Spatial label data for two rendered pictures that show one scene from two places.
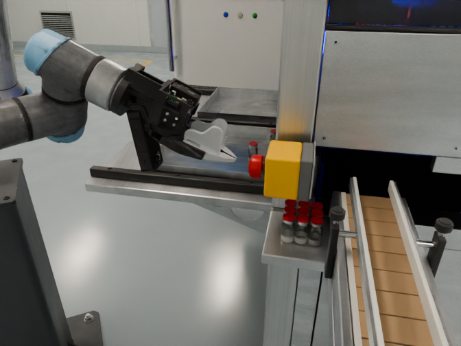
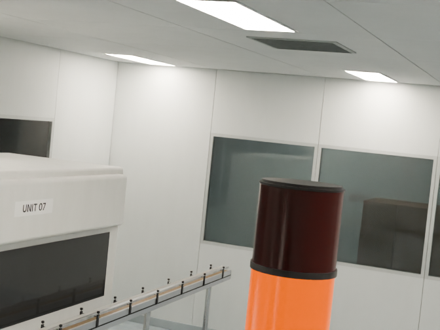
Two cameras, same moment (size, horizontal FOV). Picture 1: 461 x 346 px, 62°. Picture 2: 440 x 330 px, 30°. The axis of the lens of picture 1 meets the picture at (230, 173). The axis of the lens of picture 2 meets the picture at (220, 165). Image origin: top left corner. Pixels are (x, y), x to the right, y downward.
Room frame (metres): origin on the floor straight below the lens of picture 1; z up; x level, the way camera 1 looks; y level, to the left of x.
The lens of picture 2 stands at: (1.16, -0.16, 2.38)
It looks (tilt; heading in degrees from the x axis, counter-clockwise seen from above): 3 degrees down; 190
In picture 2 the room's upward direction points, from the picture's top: 6 degrees clockwise
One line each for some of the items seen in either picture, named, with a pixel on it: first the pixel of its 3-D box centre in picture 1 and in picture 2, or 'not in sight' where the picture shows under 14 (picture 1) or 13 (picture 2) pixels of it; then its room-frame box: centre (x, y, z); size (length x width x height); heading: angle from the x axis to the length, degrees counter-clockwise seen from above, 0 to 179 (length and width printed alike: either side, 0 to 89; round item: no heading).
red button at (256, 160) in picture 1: (260, 167); not in sight; (0.56, -0.05, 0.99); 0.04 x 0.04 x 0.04; 78
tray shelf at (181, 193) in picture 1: (228, 133); not in sight; (1.00, 0.01, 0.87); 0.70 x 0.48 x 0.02; 168
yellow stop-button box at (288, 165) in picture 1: (287, 169); not in sight; (0.55, -0.09, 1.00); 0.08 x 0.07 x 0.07; 78
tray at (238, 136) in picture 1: (233, 152); not in sight; (0.82, -0.01, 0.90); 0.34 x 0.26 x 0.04; 78
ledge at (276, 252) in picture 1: (306, 239); not in sight; (0.53, -0.13, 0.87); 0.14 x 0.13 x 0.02; 78
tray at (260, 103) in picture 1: (261, 106); not in sight; (1.15, -0.10, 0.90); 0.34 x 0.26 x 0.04; 78
